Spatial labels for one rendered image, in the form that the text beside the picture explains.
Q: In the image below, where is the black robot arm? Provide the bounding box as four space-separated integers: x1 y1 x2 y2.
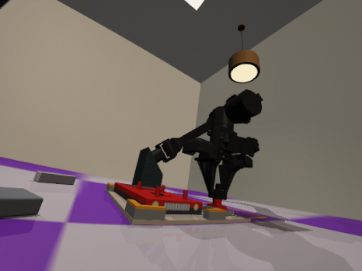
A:
151 89 263 163

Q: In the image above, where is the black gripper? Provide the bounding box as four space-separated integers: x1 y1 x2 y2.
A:
182 124 253 193

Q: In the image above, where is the black wheel with grey hub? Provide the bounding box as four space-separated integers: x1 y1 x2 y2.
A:
208 189 227 200

